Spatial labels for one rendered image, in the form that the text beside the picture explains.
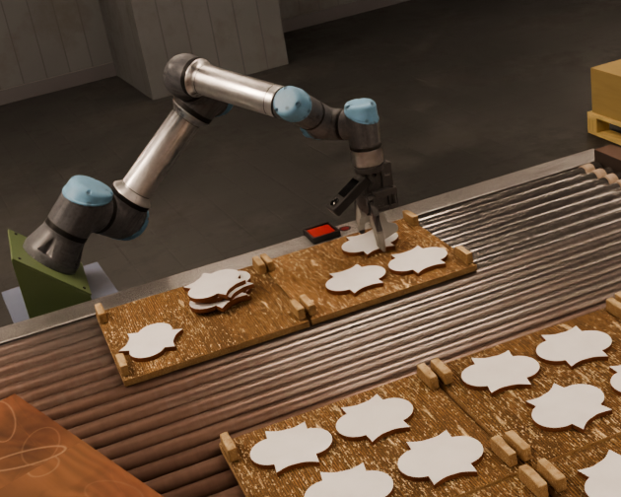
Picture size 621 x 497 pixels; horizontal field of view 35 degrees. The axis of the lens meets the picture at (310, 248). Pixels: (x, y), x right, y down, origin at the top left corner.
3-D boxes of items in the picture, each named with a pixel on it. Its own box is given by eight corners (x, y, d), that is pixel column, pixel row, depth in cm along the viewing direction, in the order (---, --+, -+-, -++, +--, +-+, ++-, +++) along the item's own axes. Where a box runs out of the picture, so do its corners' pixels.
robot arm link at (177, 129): (72, 215, 262) (189, 46, 252) (110, 226, 275) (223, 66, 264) (96, 242, 256) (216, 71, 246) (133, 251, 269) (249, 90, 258)
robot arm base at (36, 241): (15, 236, 255) (34, 204, 254) (63, 253, 266) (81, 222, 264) (34, 263, 245) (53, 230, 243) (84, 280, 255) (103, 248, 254)
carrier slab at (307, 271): (259, 268, 243) (258, 262, 242) (407, 222, 255) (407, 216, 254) (311, 325, 213) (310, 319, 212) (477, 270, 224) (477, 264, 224)
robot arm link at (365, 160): (358, 155, 227) (344, 146, 235) (360, 174, 229) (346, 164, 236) (386, 147, 230) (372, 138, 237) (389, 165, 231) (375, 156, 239)
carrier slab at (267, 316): (97, 319, 232) (95, 313, 231) (259, 268, 243) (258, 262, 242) (125, 387, 201) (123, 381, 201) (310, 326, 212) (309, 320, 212)
